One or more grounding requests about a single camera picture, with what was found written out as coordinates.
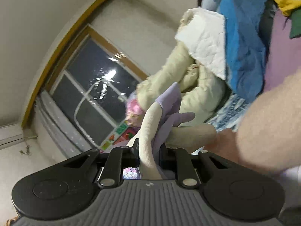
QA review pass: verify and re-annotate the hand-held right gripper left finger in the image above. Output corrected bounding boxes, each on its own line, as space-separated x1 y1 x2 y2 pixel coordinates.
62 138 141 187

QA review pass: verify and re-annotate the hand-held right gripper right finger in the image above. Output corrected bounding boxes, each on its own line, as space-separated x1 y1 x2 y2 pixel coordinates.
160 146 238 187

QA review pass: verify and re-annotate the cream lavender sequin sweatshirt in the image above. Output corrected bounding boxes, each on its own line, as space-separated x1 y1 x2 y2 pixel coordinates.
121 82 217 180

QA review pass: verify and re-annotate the person's left forearm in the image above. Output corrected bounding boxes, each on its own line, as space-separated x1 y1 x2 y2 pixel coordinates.
203 72 301 178

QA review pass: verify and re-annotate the colourful alphabet play mat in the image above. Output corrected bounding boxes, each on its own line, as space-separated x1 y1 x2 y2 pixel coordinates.
100 119 141 152

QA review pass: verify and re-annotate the pink satin garment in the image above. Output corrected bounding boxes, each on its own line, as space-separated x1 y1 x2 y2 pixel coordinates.
126 98 145 126

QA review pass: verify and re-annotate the window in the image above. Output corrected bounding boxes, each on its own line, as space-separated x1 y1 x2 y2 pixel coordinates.
21 0 151 146

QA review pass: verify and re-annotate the cream padded coat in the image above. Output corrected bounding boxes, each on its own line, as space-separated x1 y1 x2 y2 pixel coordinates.
136 8 227 152

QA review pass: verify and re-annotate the pale curtain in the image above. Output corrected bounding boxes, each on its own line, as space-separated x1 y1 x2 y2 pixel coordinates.
34 92 101 160

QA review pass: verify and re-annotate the white quilted cloth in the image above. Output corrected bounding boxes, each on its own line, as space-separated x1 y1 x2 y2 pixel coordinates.
174 13 227 80

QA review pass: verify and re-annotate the white air conditioner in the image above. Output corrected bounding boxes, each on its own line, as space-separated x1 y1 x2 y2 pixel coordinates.
0 124 24 150

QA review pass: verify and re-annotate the blue cloth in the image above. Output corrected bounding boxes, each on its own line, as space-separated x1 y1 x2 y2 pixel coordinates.
219 0 270 99

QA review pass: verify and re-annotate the purple cloth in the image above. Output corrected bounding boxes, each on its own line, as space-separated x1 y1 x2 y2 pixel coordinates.
263 9 301 92

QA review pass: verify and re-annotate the light blue garment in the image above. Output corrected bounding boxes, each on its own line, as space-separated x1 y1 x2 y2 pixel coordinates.
202 0 226 12

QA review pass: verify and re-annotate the dark green cloth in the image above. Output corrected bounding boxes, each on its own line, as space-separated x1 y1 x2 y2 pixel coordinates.
289 12 301 39

